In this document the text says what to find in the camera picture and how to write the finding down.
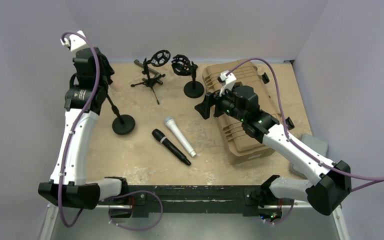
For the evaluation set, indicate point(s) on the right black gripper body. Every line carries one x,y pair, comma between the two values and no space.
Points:
226,104

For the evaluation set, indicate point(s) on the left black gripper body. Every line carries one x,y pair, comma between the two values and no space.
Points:
105,73

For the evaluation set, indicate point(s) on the white microphone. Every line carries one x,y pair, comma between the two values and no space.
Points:
172,126

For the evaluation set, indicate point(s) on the black microphone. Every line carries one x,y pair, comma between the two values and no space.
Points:
161,137

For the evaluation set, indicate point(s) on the black clip microphone stand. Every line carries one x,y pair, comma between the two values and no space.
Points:
123,124

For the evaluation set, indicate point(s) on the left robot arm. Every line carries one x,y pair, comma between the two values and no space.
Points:
82,110

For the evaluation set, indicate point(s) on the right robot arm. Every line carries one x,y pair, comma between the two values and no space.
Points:
327,183

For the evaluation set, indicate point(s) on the black tripod microphone stand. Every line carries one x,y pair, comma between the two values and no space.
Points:
159,59

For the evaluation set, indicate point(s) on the grey metal tube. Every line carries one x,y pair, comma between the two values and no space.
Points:
151,75

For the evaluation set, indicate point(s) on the tan hard plastic case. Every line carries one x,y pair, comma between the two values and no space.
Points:
239,146

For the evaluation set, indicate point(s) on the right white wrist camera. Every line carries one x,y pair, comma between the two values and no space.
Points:
227,80

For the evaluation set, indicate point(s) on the black round base shock-mount stand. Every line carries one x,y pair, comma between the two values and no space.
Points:
182,66

